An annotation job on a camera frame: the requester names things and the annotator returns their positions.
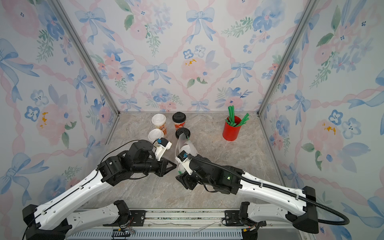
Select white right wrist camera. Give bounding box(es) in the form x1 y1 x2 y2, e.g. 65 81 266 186
175 150 193 175

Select left aluminium corner post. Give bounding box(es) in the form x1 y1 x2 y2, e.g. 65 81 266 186
48 0 120 116

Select red straw holder cup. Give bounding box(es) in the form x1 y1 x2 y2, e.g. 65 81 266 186
222 116 241 141

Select black corrugated cable conduit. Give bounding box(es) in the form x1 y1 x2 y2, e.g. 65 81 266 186
191 155 351 226

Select white-lid cup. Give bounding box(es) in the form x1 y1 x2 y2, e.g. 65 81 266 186
152 114 167 135
148 129 165 144

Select front left white-lid cup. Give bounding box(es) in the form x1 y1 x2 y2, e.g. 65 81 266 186
148 129 165 144

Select back black-lid red cup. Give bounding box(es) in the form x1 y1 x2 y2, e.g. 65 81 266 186
172 112 187 130

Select green wrapped straws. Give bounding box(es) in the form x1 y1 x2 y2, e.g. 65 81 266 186
226 106 250 128

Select back left white-lid cup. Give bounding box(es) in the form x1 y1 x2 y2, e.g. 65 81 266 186
152 114 167 135

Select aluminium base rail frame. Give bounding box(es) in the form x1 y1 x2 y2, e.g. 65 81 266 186
67 203 315 240

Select aluminium corner post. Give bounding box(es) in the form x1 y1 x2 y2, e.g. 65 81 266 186
48 0 120 116
257 0 319 118

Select black-lid red cup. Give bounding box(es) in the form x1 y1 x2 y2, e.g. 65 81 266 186
175 128 191 139
172 112 187 130

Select right aluminium corner post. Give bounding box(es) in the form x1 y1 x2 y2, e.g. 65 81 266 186
257 0 319 118

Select front black-lid red cup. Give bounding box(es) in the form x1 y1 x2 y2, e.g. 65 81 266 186
175 128 191 139

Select clear plastic carrier bag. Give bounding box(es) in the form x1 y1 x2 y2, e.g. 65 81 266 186
175 134 198 157

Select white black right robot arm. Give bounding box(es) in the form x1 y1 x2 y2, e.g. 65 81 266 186
176 152 320 234

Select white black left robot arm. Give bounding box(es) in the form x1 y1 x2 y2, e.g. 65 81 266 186
22 138 177 240

